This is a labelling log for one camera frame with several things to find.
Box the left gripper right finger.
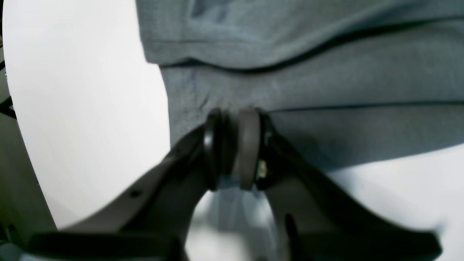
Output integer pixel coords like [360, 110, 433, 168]
[236, 108, 443, 261]

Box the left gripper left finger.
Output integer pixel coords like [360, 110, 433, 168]
[26, 108, 224, 261]

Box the grey T-shirt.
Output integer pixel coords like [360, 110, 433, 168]
[136, 0, 463, 170]

